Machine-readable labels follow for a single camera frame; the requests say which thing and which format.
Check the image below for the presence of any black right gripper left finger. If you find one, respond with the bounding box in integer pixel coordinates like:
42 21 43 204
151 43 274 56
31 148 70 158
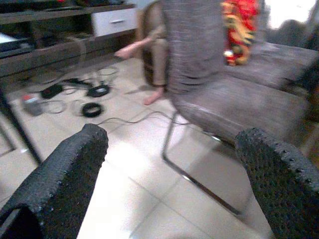
0 123 109 239

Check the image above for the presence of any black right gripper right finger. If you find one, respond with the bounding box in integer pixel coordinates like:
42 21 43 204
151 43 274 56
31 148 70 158
234 127 319 239

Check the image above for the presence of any dark metal table leg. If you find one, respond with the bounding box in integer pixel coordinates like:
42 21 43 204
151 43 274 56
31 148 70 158
0 82 43 165

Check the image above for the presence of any grey device with red label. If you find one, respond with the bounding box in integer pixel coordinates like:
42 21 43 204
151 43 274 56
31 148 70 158
22 94 44 117

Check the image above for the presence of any black power adapter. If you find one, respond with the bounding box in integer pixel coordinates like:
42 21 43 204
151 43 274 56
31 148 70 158
41 84 63 99

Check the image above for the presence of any dark wood TV cabinet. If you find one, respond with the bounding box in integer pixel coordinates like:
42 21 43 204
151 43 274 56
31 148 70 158
0 0 140 78

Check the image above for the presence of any grey fabric sofa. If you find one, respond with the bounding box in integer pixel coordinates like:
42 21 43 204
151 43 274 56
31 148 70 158
231 19 319 100

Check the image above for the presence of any person in beige trousers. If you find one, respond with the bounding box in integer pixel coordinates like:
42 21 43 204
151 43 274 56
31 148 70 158
116 2 172 106

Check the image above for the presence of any red gold lion toy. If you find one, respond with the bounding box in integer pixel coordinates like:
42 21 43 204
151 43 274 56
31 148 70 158
220 0 260 67

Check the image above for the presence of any white cabinet drawer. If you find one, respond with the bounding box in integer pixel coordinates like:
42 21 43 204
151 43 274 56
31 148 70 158
91 7 138 38

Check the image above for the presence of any black coiled cable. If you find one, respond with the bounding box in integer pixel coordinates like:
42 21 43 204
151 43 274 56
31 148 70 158
87 84 110 98
82 102 104 118

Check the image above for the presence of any thin grey floor cable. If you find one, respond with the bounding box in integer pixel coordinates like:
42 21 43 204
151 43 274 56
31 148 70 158
96 111 190 127

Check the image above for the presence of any white coiled cable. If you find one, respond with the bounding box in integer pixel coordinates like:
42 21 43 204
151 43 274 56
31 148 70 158
98 66 119 77

